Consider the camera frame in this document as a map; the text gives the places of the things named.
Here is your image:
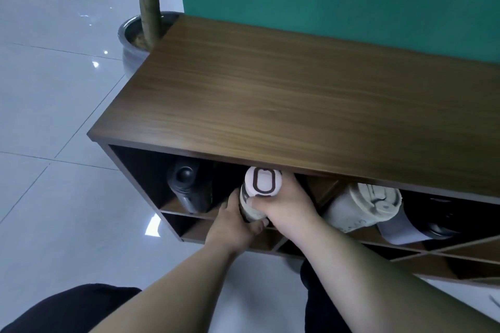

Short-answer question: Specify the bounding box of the lavender bottle with black lid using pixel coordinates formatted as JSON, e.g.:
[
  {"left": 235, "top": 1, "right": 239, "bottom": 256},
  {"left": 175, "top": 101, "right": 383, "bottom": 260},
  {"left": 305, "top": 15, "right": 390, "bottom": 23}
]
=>
[{"left": 377, "top": 193, "right": 471, "bottom": 246}]

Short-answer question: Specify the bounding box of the person's left hand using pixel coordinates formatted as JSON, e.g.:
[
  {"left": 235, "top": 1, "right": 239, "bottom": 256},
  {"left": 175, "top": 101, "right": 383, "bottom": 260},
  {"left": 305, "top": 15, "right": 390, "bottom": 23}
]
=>
[{"left": 204, "top": 188, "right": 270, "bottom": 255}]

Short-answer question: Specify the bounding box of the grey ceramic plant pot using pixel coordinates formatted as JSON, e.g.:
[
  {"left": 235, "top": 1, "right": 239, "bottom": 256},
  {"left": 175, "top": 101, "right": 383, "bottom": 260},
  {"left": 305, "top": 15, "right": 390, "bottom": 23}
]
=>
[{"left": 117, "top": 11, "right": 184, "bottom": 79}]

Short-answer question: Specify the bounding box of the person's left leg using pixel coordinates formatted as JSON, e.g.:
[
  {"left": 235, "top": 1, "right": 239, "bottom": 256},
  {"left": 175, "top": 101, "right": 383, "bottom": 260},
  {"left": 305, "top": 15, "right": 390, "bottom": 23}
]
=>
[{"left": 0, "top": 284, "right": 142, "bottom": 333}]

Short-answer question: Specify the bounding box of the person's right forearm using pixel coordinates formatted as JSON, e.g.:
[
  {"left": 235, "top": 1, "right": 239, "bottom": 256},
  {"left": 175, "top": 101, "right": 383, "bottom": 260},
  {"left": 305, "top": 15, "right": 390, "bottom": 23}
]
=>
[{"left": 273, "top": 213, "right": 500, "bottom": 333}]

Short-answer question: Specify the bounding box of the brown wooden shelf cabinet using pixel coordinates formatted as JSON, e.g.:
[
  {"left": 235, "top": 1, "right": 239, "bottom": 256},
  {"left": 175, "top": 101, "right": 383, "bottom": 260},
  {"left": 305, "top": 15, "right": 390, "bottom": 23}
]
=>
[{"left": 87, "top": 15, "right": 500, "bottom": 291}]

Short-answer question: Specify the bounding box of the person's leg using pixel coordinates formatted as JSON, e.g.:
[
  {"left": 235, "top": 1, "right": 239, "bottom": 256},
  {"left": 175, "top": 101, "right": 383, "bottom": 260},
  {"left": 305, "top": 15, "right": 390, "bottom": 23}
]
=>
[
  {"left": 300, "top": 259, "right": 352, "bottom": 333},
  {"left": 0, "top": 284, "right": 142, "bottom": 333}
]

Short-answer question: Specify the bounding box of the person's left forearm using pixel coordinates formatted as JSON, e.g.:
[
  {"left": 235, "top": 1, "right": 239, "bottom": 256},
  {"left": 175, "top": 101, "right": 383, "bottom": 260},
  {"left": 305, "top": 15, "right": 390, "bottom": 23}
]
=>
[{"left": 89, "top": 240, "right": 236, "bottom": 333}]

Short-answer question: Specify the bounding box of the person's right hand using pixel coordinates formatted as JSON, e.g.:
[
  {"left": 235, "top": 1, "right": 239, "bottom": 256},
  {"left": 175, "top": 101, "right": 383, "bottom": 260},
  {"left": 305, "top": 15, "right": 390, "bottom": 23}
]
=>
[{"left": 248, "top": 172, "right": 322, "bottom": 240}]

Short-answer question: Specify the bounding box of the green plant with brown trunk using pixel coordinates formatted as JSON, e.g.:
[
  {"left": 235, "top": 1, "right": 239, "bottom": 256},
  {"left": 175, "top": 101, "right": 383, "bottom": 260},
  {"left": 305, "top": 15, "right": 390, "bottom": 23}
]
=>
[{"left": 67, "top": 0, "right": 163, "bottom": 51}]

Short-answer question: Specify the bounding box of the person's right leg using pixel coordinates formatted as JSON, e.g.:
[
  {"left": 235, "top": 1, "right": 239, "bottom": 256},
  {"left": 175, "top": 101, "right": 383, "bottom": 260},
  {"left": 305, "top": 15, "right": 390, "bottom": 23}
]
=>
[{"left": 300, "top": 259, "right": 352, "bottom": 333}]

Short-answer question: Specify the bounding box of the white bottle with brown ring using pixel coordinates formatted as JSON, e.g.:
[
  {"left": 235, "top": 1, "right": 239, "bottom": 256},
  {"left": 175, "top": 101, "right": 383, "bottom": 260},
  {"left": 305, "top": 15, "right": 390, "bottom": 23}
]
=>
[{"left": 239, "top": 166, "right": 283, "bottom": 224}]

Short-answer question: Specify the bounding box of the cream cup with lid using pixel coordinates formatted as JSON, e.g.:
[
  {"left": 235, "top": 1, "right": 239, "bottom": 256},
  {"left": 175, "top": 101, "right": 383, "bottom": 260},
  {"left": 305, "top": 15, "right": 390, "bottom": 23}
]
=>
[{"left": 322, "top": 182, "right": 403, "bottom": 234}]

